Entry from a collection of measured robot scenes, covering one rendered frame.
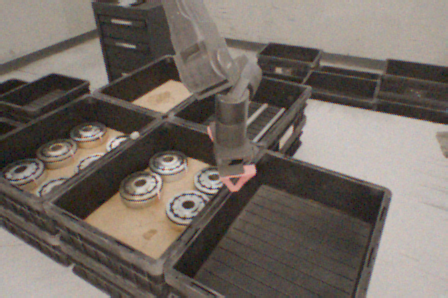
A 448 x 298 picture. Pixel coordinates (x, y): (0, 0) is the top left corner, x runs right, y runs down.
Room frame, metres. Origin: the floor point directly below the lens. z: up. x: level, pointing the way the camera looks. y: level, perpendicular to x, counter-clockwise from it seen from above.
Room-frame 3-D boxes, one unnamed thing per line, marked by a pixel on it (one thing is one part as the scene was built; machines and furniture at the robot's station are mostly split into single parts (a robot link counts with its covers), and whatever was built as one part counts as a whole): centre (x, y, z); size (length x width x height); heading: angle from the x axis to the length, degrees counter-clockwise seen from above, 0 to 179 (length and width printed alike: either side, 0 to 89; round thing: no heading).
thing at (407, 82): (1.96, -1.19, 0.37); 0.40 x 0.30 x 0.45; 65
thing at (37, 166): (0.67, 0.51, 0.86); 0.10 x 0.10 x 0.01
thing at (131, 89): (1.08, 0.19, 0.87); 0.40 x 0.30 x 0.11; 150
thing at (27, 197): (0.73, 0.39, 0.92); 0.40 x 0.30 x 0.02; 150
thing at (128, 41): (2.54, 0.53, 0.45); 0.60 x 0.45 x 0.90; 155
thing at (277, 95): (0.93, -0.07, 0.87); 0.40 x 0.30 x 0.11; 150
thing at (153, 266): (0.58, 0.13, 0.92); 0.40 x 0.30 x 0.02; 150
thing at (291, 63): (2.30, -0.46, 0.37); 0.40 x 0.30 x 0.45; 65
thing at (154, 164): (0.71, 0.15, 0.86); 0.10 x 0.10 x 0.01
